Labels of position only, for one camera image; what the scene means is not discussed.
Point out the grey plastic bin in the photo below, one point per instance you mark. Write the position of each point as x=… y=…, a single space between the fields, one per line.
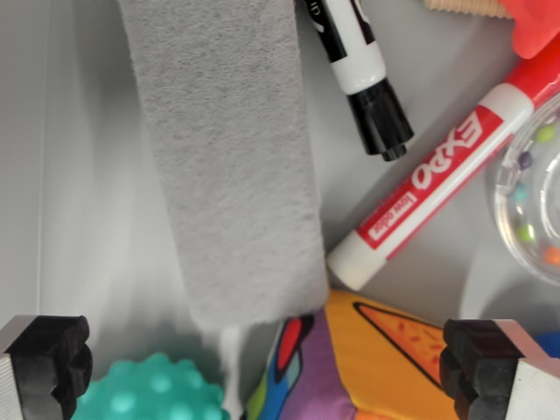
x=65 y=175

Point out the teal spiky rubber ball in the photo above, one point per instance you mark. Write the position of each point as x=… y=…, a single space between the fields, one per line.
x=153 y=389

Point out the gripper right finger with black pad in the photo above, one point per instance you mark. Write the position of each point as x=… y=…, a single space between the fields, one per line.
x=490 y=367

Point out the red Expo marker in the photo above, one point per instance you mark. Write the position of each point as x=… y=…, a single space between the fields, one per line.
x=437 y=175

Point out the red rubber dinosaur toy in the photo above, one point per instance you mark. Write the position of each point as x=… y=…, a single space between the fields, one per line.
x=534 y=26

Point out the wooden threaded dowel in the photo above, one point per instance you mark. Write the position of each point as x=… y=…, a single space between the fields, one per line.
x=464 y=5

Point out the grey felt whiteboard eraser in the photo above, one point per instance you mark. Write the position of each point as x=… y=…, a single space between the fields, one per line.
x=219 y=153

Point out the fabric cube with green circle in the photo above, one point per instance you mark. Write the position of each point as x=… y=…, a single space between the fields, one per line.
x=372 y=372

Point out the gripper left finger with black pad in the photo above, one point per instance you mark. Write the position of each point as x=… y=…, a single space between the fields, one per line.
x=39 y=359

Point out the black dry-erase marker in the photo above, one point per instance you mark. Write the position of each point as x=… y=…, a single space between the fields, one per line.
x=363 y=79

